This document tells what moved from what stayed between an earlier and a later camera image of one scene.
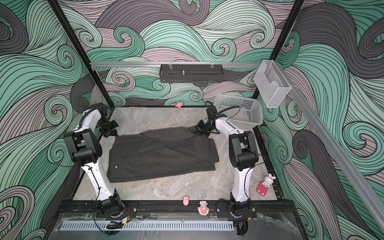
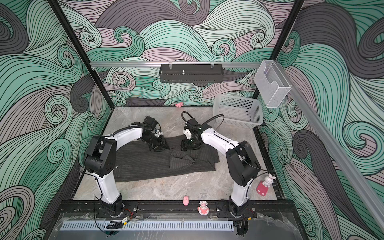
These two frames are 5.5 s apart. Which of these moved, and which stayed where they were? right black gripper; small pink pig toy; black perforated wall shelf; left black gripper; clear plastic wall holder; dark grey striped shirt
Moved: right black gripper; left black gripper
Stayed: small pink pig toy; black perforated wall shelf; clear plastic wall holder; dark grey striped shirt
